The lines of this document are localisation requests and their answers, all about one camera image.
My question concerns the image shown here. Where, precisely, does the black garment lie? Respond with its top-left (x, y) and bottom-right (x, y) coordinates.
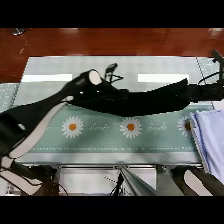
top-left (68, 78), bottom-right (194, 118)

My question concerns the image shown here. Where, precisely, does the light blue garment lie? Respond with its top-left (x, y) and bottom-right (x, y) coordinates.
top-left (188, 109), bottom-right (224, 186)

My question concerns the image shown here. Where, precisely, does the black cable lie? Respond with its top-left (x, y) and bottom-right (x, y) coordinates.
top-left (104, 172), bottom-right (126, 197)

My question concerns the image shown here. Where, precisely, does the silver frame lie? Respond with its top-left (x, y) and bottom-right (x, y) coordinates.
top-left (0, 162), bottom-right (224, 197)

